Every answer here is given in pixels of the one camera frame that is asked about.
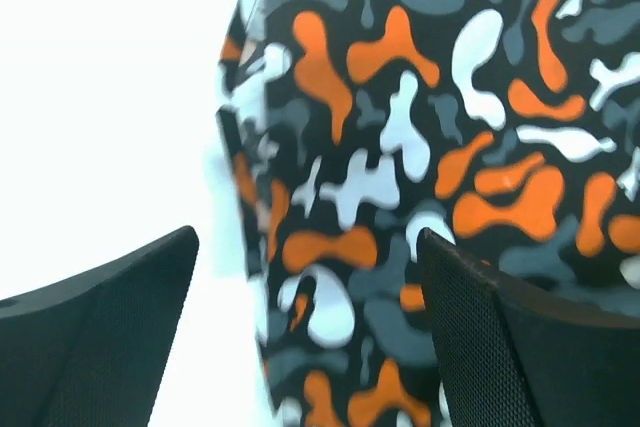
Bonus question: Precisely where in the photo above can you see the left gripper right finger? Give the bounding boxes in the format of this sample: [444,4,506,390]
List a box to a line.
[418,229,639,426]

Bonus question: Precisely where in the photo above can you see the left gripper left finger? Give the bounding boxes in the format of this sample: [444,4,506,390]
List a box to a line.
[1,226,199,427]

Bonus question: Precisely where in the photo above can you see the orange camouflage shorts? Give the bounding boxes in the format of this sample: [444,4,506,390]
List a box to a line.
[218,0,639,426]

